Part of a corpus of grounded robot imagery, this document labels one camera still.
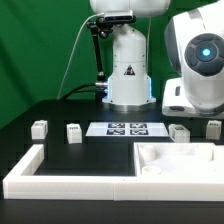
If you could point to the white square tabletop part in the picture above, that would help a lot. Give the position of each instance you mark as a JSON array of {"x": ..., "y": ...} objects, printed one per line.
[{"x": 179, "y": 162}]

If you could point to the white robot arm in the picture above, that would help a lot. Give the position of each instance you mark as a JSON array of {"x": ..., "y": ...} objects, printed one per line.
[{"x": 195, "y": 47}]

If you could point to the AprilTag marker sheet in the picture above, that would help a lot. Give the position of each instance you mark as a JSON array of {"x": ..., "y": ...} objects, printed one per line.
[{"x": 123, "y": 129}]

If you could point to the white L-shaped obstacle fence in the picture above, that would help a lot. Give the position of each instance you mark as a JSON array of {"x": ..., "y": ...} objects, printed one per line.
[{"x": 23, "y": 183}]

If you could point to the black articulated camera stand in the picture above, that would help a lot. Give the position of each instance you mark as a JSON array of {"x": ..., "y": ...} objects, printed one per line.
[{"x": 98, "y": 50}]

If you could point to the black camera on mount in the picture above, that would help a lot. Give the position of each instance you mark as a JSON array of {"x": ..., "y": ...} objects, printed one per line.
[{"x": 119, "y": 16}]

